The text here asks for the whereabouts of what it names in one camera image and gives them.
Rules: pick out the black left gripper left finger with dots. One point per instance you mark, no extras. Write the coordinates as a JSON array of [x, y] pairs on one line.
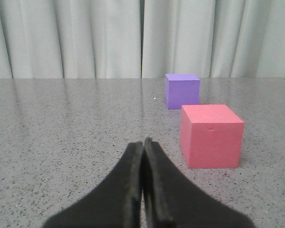
[[114, 203]]

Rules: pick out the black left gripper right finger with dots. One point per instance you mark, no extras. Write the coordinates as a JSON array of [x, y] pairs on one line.
[[173, 201]]

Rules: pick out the red foam cube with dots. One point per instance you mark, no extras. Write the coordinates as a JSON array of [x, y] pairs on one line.
[[210, 136]]

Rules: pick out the purple foam cube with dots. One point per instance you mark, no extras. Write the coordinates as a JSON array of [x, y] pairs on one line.
[[181, 89]]

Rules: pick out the grey pleated curtain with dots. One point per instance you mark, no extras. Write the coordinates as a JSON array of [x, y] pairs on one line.
[[141, 38]]

